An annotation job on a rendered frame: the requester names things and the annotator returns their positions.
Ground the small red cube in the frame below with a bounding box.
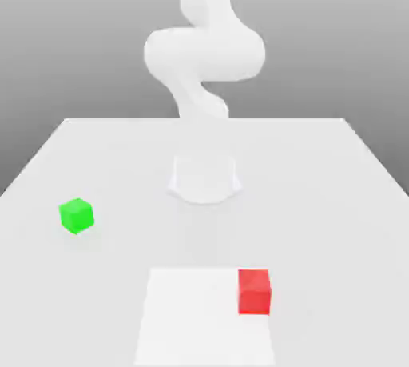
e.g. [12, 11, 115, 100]
[237, 269, 272, 316]

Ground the small green cube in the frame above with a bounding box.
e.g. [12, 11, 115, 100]
[58, 197, 95, 235]

